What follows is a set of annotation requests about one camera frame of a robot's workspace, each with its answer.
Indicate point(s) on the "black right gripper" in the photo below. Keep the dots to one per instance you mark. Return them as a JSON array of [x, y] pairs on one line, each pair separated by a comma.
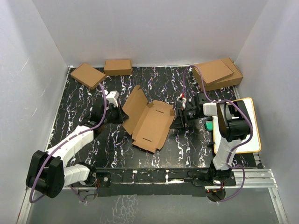
[[178, 121]]

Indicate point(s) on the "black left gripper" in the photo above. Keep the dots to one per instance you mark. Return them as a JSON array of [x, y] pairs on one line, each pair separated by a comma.
[[122, 116]]

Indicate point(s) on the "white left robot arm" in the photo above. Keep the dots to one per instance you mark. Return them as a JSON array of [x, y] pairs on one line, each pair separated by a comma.
[[48, 171]]

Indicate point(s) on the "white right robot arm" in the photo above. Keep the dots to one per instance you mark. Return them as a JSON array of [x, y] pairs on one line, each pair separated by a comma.
[[220, 167]]

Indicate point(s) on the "small cardboard box top right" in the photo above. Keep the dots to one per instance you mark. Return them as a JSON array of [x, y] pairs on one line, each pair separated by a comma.
[[211, 72]]

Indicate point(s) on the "large cardboard box bottom right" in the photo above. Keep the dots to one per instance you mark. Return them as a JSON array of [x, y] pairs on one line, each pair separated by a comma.
[[235, 79]]

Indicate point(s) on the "green eraser block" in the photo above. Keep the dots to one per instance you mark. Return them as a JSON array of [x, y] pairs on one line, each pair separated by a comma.
[[209, 125]]

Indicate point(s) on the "white board with yellow rim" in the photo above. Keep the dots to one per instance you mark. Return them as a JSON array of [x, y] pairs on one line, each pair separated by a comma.
[[239, 126]]

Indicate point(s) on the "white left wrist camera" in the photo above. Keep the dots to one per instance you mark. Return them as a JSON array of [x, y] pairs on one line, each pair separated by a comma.
[[112, 97]]

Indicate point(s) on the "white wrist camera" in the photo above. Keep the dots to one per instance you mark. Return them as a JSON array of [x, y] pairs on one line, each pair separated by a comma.
[[181, 99], [112, 97]]

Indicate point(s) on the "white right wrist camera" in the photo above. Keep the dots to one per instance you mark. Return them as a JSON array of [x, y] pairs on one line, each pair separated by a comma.
[[181, 99]]

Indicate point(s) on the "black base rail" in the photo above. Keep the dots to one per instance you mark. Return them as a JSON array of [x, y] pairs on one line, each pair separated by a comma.
[[159, 181]]

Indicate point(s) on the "aluminium frame rail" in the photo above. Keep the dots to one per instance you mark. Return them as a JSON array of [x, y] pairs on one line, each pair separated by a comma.
[[259, 201]]

